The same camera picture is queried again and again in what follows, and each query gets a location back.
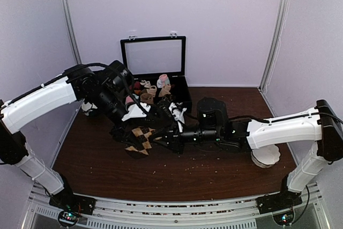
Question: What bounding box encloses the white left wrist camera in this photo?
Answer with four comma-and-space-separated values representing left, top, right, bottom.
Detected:
122, 103, 151, 122

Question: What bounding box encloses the white bowl left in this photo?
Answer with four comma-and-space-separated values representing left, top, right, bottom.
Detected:
81, 101, 99, 117

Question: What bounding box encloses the tan rolled sock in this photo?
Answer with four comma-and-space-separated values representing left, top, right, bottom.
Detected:
140, 93, 154, 105

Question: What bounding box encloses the white scalloped bowl right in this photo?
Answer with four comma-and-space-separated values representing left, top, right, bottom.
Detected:
251, 145, 281, 168

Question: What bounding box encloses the black box with glass lid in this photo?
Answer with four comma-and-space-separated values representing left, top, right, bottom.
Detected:
120, 35, 192, 113

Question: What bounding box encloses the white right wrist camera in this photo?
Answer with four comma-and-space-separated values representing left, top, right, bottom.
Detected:
169, 102, 187, 132

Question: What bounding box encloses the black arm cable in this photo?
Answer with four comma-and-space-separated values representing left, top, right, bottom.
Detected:
80, 62, 151, 117

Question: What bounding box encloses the brown tan argyle sock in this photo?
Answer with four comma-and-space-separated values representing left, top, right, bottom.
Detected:
125, 127, 156, 159
158, 94, 175, 107

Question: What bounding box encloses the beige rolled sock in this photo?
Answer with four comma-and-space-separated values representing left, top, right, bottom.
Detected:
158, 84, 171, 98

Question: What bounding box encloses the aluminium corner post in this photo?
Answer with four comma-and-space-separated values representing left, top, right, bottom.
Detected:
259, 0, 289, 93
61, 0, 85, 78

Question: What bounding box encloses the dark red rolled sock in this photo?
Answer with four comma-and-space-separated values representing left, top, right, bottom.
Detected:
133, 81, 141, 91

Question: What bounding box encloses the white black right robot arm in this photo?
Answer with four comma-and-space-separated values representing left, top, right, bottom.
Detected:
153, 97, 342, 213

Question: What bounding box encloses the aluminium right corner post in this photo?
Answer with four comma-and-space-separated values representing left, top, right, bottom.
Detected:
259, 0, 289, 93

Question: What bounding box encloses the aluminium left corner post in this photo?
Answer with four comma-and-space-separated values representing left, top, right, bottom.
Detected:
61, 0, 85, 78

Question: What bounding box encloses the aluminium front rail frame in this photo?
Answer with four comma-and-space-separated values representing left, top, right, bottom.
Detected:
19, 183, 333, 228

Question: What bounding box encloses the pink teal white rolled sock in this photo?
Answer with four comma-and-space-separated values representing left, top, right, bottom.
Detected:
156, 73, 170, 88

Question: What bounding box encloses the cream rolled sock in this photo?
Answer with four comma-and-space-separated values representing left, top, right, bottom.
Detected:
139, 80, 157, 97

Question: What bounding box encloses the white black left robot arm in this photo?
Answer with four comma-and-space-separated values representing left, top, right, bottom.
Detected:
1, 61, 146, 210

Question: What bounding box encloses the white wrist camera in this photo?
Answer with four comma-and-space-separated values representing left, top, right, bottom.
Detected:
169, 102, 187, 132
122, 103, 151, 122

